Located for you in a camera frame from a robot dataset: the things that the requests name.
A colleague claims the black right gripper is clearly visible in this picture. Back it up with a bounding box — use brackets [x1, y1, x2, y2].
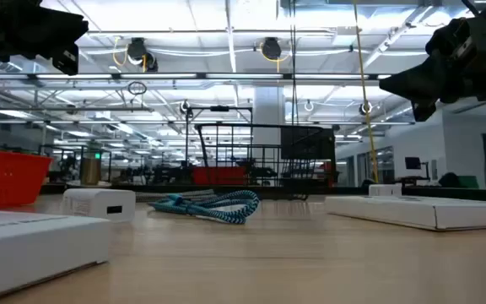
[380, 0, 486, 122]

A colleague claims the white USB charger block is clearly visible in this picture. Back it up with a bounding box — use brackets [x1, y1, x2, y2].
[62, 187, 137, 224]
[368, 183, 403, 197]

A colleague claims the white box green edge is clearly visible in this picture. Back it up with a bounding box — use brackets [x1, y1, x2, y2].
[0, 209, 112, 303]
[325, 194, 486, 232]

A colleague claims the teal braided cable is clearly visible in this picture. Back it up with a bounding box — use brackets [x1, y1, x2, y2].
[148, 189, 261, 225]

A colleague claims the red background bin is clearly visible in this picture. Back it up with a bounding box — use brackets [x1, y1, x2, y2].
[192, 166, 247, 186]

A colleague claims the black office chair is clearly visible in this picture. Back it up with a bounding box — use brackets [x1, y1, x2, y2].
[438, 171, 460, 188]

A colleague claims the rectangular desk screen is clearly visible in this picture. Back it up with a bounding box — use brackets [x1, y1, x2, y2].
[457, 175, 479, 189]

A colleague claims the long ceiling light strip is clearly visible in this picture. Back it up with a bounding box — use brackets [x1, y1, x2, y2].
[0, 72, 392, 81]

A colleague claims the red plastic basket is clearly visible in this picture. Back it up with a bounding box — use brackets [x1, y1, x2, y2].
[0, 148, 53, 211]

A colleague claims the white building column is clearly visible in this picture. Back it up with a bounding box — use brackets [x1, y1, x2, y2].
[253, 86, 286, 147]

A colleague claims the yellow power cable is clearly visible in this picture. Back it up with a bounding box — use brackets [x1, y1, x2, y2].
[352, 0, 380, 184]

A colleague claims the black ceiling cord reel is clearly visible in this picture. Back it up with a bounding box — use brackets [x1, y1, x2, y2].
[125, 36, 159, 73]
[260, 36, 284, 61]

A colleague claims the black cable loop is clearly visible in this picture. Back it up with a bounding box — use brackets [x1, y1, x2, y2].
[127, 80, 148, 96]

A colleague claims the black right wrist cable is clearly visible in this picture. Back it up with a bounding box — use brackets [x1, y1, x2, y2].
[461, 0, 481, 16]

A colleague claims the black aluminium rig frame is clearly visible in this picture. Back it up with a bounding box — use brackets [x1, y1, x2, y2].
[40, 182, 486, 204]

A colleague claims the black wire basket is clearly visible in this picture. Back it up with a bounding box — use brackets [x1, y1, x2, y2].
[195, 123, 337, 201]

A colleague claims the black power cable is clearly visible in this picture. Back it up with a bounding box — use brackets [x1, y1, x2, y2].
[289, 0, 299, 127]

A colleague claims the black background station frame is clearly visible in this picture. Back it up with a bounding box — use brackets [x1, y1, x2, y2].
[185, 105, 254, 170]

